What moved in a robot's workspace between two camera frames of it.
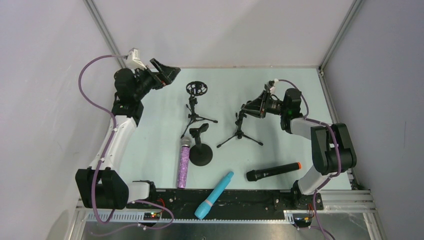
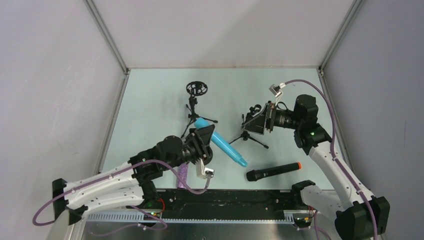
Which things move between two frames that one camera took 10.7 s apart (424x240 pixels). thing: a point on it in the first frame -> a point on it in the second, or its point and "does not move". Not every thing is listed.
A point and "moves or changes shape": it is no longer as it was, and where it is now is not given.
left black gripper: [157, 76] -> [200, 145]
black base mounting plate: [247, 203] does not move
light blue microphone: [203, 209] -> [220, 142]
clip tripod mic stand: [239, 134] moves or changes shape
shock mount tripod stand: [194, 88] does not move
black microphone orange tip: [254, 175] does not move
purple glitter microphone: [183, 173] does not move
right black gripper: [262, 104] -> [269, 117]
